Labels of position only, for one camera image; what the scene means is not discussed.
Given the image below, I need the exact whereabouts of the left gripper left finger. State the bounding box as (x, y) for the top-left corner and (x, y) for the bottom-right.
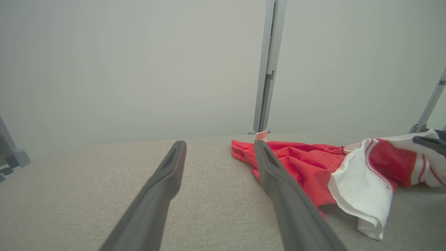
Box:
(99, 140), (187, 251)

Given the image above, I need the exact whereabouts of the grey metal post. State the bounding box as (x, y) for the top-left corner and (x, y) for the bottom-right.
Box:
(247, 0), (288, 135)

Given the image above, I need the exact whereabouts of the red and white jersey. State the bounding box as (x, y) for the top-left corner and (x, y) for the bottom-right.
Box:
(231, 128), (446, 241)

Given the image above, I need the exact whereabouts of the grey metal wheeled stand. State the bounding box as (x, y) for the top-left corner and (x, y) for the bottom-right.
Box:
(409, 68), (446, 134)

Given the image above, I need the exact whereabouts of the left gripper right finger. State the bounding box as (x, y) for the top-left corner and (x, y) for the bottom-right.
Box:
(254, 139), (349, 251)

